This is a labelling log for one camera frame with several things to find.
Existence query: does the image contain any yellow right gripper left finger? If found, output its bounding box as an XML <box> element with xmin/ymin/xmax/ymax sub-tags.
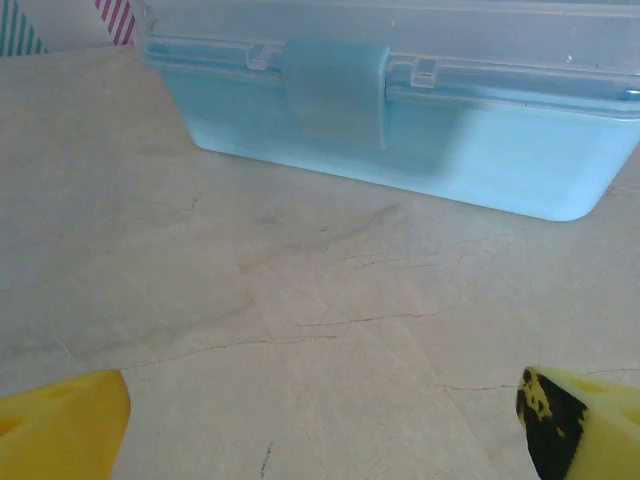
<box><xmin>0</xmin><ymin>368</ymin><xmax>132</xmax><ymax>480</ymax></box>

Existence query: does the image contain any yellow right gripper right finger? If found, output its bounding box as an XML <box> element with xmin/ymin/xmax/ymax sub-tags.
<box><xmin>516</xmin><ymin>365</ymin><xmax>640</xmax><ymax>480</ymax></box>

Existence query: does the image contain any blue plastic toolbox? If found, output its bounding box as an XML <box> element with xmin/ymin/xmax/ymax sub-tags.
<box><xmin>142</xmin><ymin>0</ymin><xmax>640</xmax><ymax>224</ymax></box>

